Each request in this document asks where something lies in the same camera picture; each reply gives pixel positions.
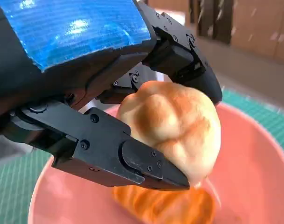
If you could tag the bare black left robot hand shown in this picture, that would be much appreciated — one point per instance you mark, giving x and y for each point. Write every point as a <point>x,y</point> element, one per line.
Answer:
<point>62,77</point>

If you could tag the round pale toy bread bun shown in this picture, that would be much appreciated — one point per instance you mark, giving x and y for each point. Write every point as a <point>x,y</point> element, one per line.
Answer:
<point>174,121</point>

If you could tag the orange striped toy bread loaf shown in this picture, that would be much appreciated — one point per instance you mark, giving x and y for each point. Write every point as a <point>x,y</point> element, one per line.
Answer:
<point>167,205</point>

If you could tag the pink bowl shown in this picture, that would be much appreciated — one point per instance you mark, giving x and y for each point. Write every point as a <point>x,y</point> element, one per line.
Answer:
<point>244,175</point>

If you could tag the green cutting mat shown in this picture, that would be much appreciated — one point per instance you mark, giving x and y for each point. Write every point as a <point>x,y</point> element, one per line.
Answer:
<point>11,186</point>

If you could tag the brown cardboard box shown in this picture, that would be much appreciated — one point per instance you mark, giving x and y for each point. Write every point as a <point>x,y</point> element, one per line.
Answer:
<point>260,23</point>

